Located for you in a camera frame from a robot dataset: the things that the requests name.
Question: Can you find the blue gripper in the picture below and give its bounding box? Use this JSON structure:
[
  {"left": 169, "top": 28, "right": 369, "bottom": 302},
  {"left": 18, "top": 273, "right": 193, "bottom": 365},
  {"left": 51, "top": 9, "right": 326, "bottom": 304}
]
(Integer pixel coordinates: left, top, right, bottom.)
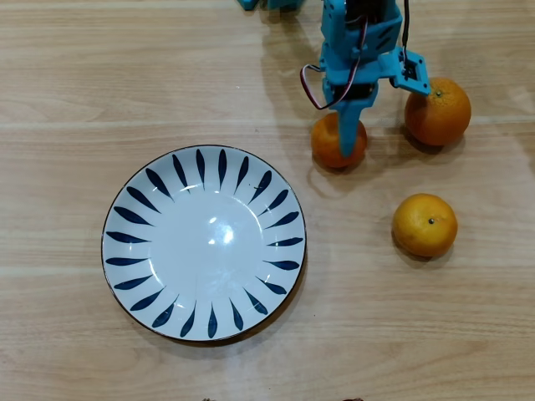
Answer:
[{"left": 321, "top": 53, "right": 392, "bottom": 159}]

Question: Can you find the small deep orange mandarin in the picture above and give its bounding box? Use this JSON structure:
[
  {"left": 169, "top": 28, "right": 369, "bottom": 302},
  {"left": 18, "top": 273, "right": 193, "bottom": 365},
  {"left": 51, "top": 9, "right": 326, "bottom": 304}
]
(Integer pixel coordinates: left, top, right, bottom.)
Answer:
[{"left": 310, "top": 111, "right": 369, "bottom": 170}]

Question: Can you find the large orange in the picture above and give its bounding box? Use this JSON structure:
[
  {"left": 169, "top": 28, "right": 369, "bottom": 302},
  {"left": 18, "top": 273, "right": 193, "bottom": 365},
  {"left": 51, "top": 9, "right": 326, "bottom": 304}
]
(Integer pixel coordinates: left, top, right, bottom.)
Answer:
[{"left": 404, "top": 77, "right": 472, "bottom": 147}]

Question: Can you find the yellowish orange mandarin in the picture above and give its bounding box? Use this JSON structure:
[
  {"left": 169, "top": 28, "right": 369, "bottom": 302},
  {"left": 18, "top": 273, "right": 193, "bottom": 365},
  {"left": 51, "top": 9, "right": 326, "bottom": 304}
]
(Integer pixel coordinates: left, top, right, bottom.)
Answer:
[{"left": 391, "top": 192, "right": 459, "bottom": 258}]

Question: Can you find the white plate with blue petals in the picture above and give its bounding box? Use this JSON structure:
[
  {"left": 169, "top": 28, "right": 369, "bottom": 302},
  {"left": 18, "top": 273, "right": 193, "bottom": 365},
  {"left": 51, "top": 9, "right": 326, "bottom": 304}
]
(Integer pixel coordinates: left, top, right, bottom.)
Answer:
[{"left": 100, "top": 145, "right": 308, "bottom": 343}]

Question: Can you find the wrist camera in blue mount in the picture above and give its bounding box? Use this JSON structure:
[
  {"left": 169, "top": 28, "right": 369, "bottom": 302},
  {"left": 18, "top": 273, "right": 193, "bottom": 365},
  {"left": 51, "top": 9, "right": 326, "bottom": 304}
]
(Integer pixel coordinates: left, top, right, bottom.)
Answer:
[{"left": 378, "top": 48, "right": 431, "bottom": 98}]

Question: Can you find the black camera cable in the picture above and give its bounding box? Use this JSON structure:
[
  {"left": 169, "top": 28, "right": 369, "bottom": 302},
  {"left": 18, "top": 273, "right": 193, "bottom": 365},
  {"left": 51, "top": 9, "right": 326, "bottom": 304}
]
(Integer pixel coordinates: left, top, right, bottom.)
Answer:
[{"left": 400, "top": 0, "right": 413, "bottom": 58}]

